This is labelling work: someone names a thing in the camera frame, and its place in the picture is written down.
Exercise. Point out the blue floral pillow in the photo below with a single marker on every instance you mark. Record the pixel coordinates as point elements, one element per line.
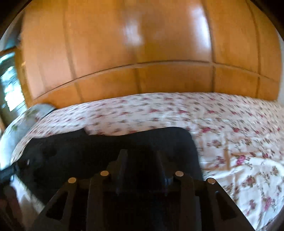
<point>19,128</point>

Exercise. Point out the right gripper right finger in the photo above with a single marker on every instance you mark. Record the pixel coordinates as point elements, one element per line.
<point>181,207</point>

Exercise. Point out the floral bed cover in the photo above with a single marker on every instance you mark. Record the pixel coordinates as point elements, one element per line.
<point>239,139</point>

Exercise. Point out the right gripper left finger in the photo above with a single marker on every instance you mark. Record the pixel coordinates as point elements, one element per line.
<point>103,198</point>

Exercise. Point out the window with wooden frame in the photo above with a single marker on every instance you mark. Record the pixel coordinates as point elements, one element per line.
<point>13,103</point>

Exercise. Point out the wooden wardrobe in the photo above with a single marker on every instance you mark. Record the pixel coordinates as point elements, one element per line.
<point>80,51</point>

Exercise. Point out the black pants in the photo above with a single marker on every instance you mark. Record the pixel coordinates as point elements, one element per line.
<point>47,163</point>

